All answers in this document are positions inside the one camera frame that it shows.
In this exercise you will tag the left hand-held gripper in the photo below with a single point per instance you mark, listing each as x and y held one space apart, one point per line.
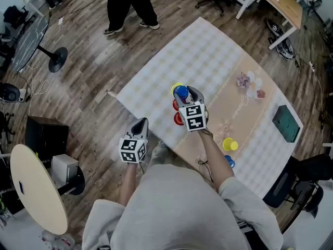
130 150

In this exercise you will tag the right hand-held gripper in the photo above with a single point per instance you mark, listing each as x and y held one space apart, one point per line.
193 117

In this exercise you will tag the blue paper cup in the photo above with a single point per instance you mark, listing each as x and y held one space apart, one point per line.
229 161
181 91

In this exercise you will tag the red paper cup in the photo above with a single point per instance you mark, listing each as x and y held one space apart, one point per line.
177 118
174 105

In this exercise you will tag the yellow paper cup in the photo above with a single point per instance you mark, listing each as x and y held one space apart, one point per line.
229 144
177 84

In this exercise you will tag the person's right forearm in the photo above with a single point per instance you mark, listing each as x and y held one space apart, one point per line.
216 160

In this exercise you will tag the person's left forearm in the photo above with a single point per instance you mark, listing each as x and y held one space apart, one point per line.
128 184

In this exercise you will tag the person's grey trouser legs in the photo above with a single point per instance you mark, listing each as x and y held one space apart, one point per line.
160 155

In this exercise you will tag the purple plant in white pot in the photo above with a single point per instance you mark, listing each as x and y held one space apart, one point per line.
243 80

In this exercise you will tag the small pinkish dish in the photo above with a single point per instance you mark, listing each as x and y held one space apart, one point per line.
261 94

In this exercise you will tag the white grey computer case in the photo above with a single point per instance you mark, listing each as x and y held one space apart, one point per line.
63 169

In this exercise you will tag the person's grey sweatshirt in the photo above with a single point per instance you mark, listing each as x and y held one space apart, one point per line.
182 212

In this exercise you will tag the black cabinet box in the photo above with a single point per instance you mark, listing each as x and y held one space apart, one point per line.
46 137

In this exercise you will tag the dark green box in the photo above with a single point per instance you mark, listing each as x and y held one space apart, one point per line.
284 124

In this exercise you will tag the black white backpack rig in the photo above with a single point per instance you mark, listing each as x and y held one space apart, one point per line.
283 45

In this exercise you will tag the round beige table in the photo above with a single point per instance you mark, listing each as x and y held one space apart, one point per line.
36 191

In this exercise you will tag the white power strip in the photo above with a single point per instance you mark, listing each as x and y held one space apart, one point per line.
312 66
61 20

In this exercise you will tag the dark small phone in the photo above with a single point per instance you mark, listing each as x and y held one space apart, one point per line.
21 187

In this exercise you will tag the wooden top white table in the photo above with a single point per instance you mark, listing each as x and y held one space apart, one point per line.
286 6

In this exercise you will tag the black grey round device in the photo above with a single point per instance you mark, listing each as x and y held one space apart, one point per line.
9 94

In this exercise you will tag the round black marble table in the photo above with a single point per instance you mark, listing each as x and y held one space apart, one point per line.
28 43

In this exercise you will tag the black folding chair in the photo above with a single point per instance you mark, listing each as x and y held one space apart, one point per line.
312 199

